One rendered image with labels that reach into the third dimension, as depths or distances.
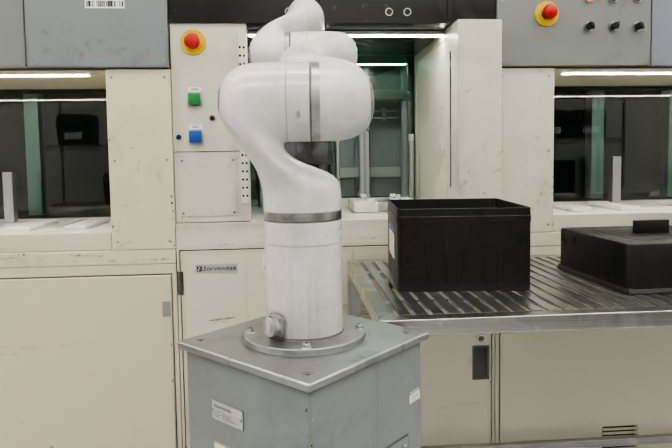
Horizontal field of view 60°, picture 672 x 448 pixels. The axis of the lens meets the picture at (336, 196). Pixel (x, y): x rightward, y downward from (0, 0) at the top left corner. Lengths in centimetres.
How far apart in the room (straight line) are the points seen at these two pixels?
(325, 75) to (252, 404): 47
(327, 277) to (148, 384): 96
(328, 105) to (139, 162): 88
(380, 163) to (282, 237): 169
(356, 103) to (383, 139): 168
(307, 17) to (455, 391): 110
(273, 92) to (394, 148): 171
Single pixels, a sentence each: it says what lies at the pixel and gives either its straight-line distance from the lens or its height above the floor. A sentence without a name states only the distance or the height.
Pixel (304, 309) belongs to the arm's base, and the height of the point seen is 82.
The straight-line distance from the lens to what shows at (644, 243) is 131.
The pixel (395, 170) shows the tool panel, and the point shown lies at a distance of 251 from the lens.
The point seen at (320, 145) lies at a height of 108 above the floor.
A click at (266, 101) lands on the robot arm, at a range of 85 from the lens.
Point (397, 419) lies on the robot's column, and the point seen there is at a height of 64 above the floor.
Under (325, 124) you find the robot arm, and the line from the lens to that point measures 85.
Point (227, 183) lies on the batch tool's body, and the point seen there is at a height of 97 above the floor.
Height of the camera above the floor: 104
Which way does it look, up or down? 4 degrees down
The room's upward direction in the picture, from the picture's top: 1 degrees counter-clockwise
